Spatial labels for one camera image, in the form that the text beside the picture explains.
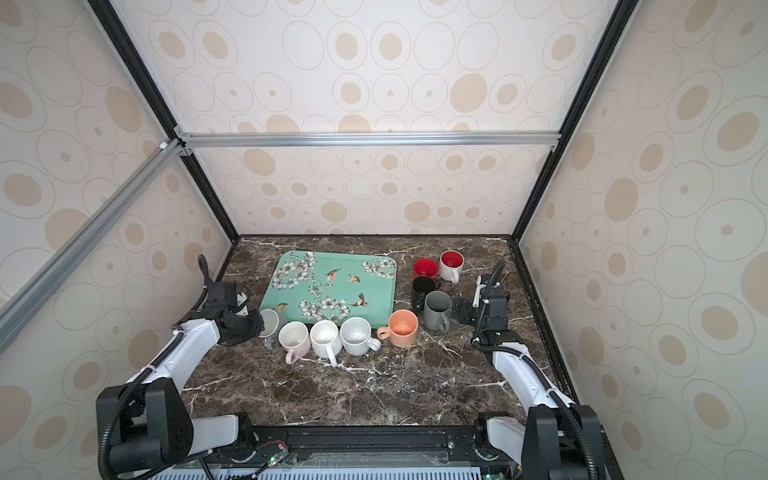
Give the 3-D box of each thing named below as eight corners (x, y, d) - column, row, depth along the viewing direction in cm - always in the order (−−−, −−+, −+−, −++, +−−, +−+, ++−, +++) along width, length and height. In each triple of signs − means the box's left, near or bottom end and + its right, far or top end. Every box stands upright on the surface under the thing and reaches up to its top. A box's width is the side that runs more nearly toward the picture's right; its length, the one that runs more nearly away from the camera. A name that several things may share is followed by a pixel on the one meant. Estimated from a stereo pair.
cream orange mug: (378, 348, 92) (377, 335, 85) (379, 322, 98) (378, 308, 91) (417, 348, 92) (419, 335, 85) (415, 322, 98) (417, 308, 91)
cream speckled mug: (342, 355, 90) (338, 343, 84) (345, 329, 96) (341, 316, 89) (380, 355, 90) (379, 343, 84) (380, 329, 96) (380, 316, 89)
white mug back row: (439, 287, 107) (442, 274, 101) (436, 263, 114) (439, 249, 108) (463, 287, 107) (467, 274, 101) (458, 263, 114) (462, 249, 108)
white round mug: (312, 367, 88) (305, 355, 81) (318, 332, 95) (312, 319, 88) (340, 367, 88) (336, 355, 81) (344, 332, 95) (340, 319, 88)
